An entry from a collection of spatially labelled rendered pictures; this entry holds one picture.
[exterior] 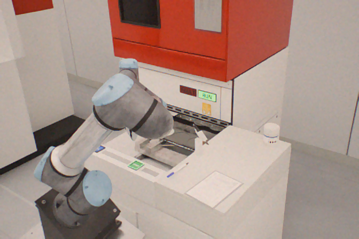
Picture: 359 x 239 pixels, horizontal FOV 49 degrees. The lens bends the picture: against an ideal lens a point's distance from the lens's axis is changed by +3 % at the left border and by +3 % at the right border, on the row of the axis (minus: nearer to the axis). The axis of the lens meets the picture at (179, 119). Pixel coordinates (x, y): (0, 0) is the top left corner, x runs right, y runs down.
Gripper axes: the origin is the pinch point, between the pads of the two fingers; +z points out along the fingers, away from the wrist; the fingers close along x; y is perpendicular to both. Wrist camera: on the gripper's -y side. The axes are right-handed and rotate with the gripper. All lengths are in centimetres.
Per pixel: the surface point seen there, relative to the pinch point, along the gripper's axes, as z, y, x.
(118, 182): 24.5, -4.0, 7.7
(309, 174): 111, 176, -26
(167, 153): 22.6, 26.8, 3.2
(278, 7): -39, 107, -15
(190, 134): 21, 47, 3
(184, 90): 1, 58, 15
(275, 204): 42, 45, -50
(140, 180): 16.8, -4.0, -7.1
